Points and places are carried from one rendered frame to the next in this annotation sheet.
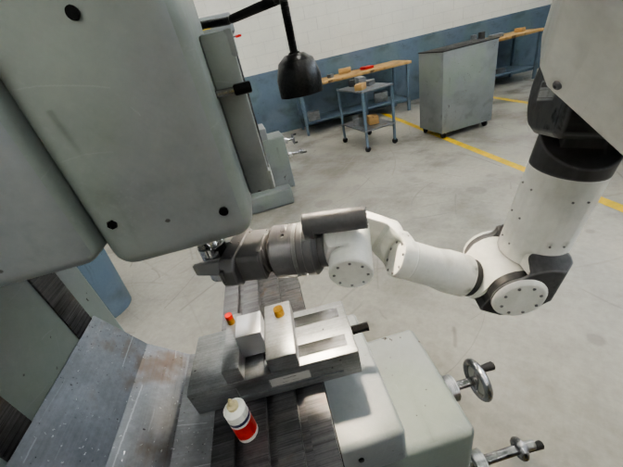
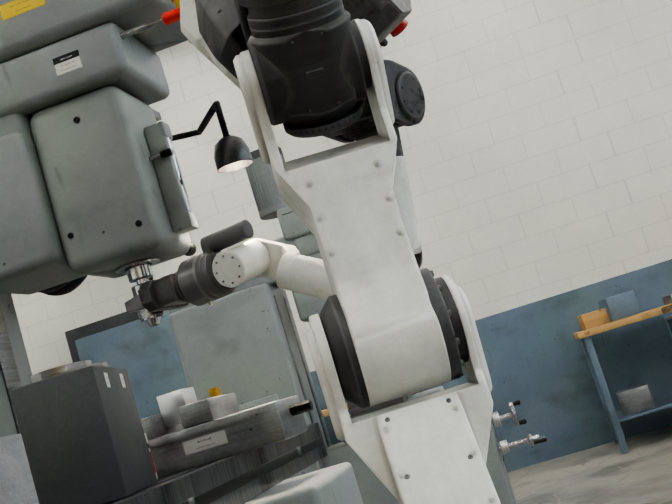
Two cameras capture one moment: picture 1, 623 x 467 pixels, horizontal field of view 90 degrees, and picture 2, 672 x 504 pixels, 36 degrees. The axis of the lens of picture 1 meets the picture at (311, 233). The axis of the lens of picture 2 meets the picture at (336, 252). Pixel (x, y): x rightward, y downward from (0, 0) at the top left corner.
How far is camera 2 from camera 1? 1.57 m
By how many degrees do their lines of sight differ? 40
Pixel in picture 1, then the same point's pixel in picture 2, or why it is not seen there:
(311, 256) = (205, 265)
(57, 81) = (62, 151)
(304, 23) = (597, 196)
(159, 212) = (99, 226)
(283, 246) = (187, 264)
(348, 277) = (227, 273)
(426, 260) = (300, 262)
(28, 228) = (27, 232)
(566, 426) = not seen: outside the picture
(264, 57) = (504, 279)
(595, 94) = not seen: hidden behind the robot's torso
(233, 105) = (161, 165)
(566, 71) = not seen: hidden behind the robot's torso
